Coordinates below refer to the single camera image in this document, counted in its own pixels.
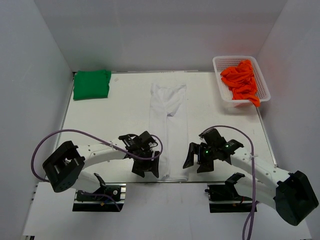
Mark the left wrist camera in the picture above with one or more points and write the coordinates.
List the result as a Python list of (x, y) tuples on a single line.
[(146, 140)]

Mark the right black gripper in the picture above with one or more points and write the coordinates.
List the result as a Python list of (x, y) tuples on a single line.
[(200, 152)]

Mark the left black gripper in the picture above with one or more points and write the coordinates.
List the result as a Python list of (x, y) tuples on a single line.
[(144, 157)]

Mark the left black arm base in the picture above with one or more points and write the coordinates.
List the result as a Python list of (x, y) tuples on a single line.
[(109, 198)]

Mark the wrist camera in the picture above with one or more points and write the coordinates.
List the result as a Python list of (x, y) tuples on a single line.
[(213, 138), (146, 140)]

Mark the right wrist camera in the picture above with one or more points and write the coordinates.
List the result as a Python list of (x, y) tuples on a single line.
[(213, 138)]

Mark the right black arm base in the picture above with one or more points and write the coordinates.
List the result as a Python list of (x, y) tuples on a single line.
[(223, 197)]

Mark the crumpled orange t shirt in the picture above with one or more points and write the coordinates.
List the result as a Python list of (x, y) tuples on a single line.
[(241, 81)]

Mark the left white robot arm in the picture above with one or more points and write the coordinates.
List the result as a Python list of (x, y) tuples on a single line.
[(65, 167)]

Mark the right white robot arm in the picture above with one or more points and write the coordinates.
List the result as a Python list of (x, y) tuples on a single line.
[(290, 194)]

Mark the white t shirt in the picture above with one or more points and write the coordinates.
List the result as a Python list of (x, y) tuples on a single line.
[(168, 120)]

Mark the white plastic basket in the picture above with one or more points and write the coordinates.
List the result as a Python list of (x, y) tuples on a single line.
[(222, 62)]

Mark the folded green t shirt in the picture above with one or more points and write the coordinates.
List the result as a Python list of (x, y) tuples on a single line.
[(91, 84)]

